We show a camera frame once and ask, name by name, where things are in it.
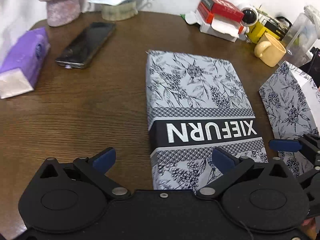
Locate floral box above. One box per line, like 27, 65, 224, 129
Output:
258, 60, 320, 178

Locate floral box lid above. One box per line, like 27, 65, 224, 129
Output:
146, 50, 268, 191

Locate tablet with video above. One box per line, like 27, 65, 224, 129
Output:
300, 47, 320, 87

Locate yellow mug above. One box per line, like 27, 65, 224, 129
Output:
254, 33, 286, 67

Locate clear water bottle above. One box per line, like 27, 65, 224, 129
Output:
278, 5, 319, 67

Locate black smartphone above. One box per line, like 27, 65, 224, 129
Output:
55, 22, 116, 69

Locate yellow black box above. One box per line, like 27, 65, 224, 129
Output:
247, 16, 292, 44

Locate purple tissue pack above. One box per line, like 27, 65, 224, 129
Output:
1, 27, 50, 99

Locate white tray box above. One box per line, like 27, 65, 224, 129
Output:
184, 10, 242, 42

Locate red box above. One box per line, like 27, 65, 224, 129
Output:
197, 0, 244, 24

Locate white robot camera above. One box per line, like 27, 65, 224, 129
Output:
238, 4, 258, 33

